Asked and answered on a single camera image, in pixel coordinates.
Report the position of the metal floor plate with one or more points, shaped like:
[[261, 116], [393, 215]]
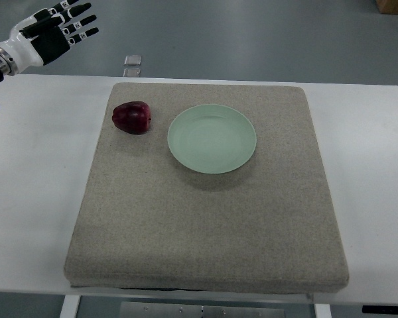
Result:
[[132, 60], [131, 72]]

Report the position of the red apple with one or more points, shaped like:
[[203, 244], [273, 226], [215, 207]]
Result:
[[133, 117]]

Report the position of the pale green round plate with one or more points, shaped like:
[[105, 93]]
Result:
[[211, 139]]

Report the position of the white right table leg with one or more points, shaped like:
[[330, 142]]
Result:
[[322, 311]]

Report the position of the upper metal floor plate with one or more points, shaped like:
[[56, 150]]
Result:
[[132, 60]]

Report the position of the grey metal table crossbar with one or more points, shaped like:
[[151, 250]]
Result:
[[138, 309]]

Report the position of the beige fabric cushion mat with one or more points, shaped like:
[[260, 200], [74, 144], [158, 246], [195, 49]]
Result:
[[148, 222]]

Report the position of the brown cardboard box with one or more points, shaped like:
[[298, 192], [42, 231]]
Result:
[[389, 7]]

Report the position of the black table control panel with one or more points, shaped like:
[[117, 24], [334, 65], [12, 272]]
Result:
[[380, 309]]

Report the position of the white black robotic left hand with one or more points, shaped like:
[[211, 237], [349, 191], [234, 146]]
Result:
[[46, 35]]

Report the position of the white left table leg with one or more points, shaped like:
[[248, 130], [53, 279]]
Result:
[[70, 306]]

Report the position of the white table leg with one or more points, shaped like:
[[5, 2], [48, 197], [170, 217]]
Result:
[[70, 306], [322, 311]]

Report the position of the lower metal floor plate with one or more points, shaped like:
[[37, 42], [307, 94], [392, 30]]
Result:
[[131, 72]]

